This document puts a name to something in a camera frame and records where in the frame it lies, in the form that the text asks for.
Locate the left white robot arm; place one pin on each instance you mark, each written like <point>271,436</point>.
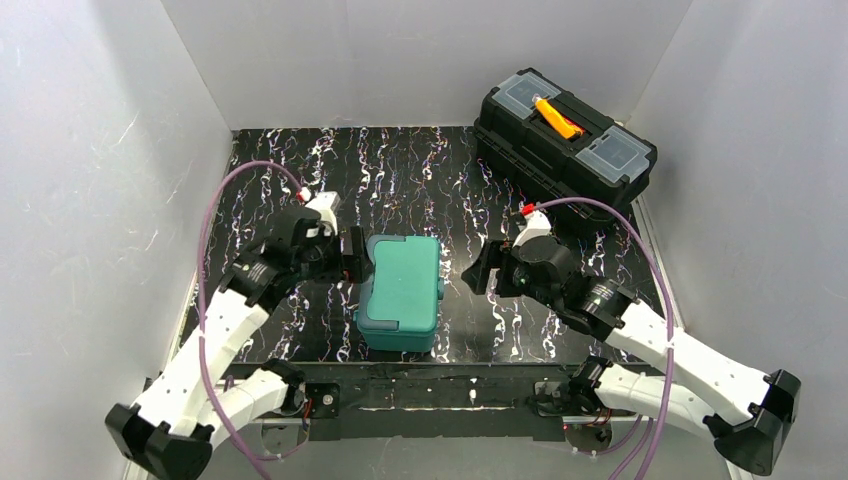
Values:
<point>172,428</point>

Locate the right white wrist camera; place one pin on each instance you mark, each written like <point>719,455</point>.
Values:
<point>536,225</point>

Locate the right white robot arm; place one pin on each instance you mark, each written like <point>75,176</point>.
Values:
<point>746,413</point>

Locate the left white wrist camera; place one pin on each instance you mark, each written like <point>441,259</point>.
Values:
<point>326,204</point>

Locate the green medicine box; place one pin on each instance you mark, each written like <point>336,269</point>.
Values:
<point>399,302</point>

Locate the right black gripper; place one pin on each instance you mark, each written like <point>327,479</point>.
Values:
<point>499,269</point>

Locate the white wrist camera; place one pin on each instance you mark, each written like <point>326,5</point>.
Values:
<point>326,204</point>
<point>536,225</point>

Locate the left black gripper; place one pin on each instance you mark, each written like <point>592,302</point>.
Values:
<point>348,255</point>

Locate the black toolbox orange handle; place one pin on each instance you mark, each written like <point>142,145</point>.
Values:
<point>550,144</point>

